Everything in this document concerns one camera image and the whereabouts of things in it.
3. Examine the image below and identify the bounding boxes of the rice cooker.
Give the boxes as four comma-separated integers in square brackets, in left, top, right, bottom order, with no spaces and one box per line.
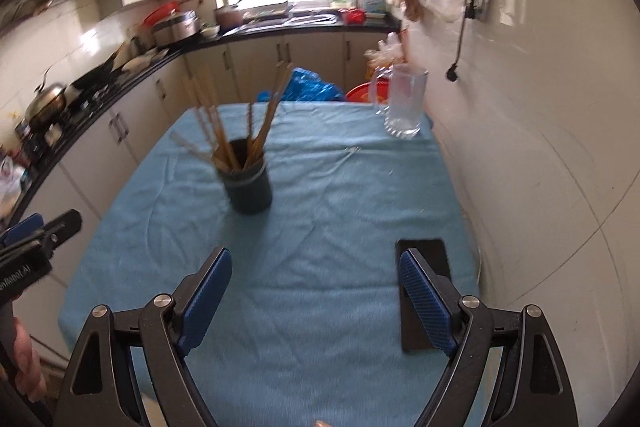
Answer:
[152,10,201,48]

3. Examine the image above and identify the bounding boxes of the chopstick in holder horizontal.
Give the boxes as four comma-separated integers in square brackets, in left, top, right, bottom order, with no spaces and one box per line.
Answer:
[244,103,254,169]

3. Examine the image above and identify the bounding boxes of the red plastic basin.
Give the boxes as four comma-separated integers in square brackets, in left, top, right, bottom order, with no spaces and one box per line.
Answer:
[346,78,388,104]

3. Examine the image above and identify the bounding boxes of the chopstick in holder diagonal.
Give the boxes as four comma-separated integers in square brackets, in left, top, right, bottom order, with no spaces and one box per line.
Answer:
[190,79,240,173]
[169,131,230,173]

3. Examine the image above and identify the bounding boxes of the chopstick in holder upper diagonal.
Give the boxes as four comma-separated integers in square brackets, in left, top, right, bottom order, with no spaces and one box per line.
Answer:
[169,131,230,173]

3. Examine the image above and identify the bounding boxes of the dark cylindrical chopstick holder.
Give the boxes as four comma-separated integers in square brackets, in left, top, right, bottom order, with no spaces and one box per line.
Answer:
[214,138,272,215]

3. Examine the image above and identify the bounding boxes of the black power cable plug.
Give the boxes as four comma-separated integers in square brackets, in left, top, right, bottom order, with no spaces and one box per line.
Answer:
[446,0,475,82]

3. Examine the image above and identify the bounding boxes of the blue towel table cover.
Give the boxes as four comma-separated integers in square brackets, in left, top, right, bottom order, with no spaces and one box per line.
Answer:
[58,103,477,426]

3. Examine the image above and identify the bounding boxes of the clear glass mug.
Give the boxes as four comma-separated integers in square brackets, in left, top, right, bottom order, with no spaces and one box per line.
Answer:
[369,63,428,139]

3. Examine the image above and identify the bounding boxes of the blue plastic bag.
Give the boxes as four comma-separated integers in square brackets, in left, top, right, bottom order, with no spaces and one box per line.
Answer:
[280,67,346,102]

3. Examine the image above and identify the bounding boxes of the chopstick in holder upright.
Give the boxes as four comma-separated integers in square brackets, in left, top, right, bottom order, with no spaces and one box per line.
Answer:
[247,62,294,165]

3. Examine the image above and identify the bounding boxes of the black smartphone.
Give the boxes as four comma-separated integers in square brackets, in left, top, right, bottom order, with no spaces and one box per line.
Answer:
[395,239,457,355]

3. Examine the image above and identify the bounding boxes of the steel pot on stove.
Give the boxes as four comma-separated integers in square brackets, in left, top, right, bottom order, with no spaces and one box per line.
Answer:
[24,70,67,133]

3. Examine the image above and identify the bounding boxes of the person's left hand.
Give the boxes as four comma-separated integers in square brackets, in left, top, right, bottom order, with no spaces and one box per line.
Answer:
[13,317,47,403]

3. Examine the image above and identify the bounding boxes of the beige kitchen base cabinets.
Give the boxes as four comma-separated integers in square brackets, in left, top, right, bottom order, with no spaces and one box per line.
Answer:
[9,28,387,364]

